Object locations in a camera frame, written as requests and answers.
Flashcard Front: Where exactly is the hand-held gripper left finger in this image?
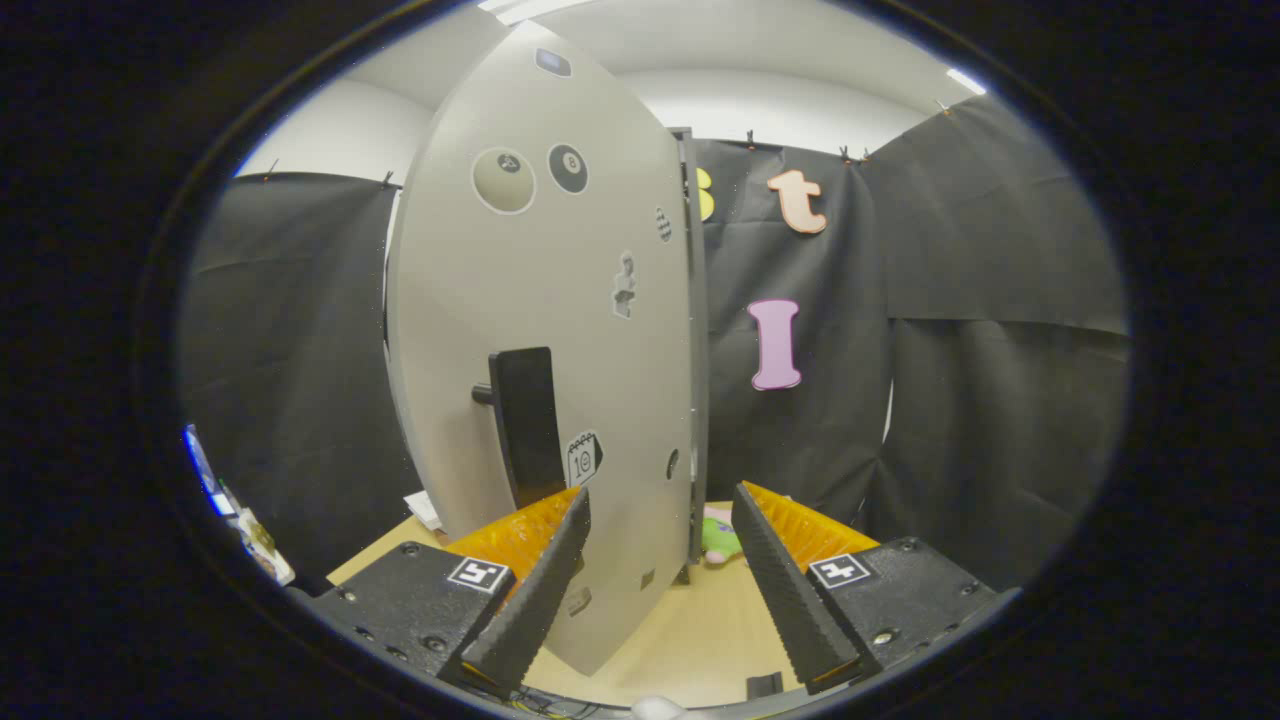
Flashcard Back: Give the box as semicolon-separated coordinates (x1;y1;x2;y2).
298;487;593;698

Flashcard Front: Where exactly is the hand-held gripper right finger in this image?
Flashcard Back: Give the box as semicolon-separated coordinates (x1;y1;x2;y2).
730;482;1022;696

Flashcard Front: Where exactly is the grey shoe cabinet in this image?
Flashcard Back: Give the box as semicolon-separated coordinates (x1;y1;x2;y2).
670;126;712;588

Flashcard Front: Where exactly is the pink and green plush toy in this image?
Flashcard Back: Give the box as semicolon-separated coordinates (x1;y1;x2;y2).
700;504;747;567

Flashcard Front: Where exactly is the white book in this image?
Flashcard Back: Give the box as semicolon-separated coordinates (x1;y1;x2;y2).
403;489;447;532

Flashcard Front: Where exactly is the black backdrop cloth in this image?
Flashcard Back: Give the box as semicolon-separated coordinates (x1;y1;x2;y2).
180;94;1131;593

